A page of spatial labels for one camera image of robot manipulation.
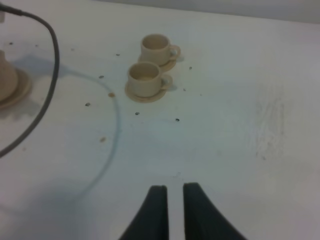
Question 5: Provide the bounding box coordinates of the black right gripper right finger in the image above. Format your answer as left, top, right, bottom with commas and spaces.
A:
183, 182, 245, 240

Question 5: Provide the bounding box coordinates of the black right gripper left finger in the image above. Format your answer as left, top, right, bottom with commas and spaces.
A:
120, 185, 169, 240

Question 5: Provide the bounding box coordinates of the beige teapot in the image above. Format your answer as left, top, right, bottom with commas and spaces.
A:
0, 50, 18, 101

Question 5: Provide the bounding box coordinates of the beige teapot saucer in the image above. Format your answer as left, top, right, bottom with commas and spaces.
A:
0, 68, 32, 110

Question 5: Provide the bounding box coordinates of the near beige cup saucer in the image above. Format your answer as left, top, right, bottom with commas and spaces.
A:
124, 83, 167, 103

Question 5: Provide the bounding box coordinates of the beige cup saucer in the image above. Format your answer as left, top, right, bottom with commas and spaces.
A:
124, 83, 167, 103
138, 52, 177, 72

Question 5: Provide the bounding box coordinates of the near beige teacup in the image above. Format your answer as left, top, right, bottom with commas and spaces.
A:
127, 61, 173, 97

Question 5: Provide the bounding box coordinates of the beige teacup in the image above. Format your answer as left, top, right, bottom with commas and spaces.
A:
139, 33, 181, 66
127, 61, 173, 97

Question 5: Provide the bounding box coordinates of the far beige cup saucer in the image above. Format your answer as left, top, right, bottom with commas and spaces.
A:
138, 52, 177, 72

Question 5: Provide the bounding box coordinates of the far beige teacup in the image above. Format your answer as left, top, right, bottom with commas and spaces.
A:
139, 33, 181, 66

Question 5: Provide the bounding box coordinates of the black camera cable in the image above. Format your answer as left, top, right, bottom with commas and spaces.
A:
0, 3, 61, 158

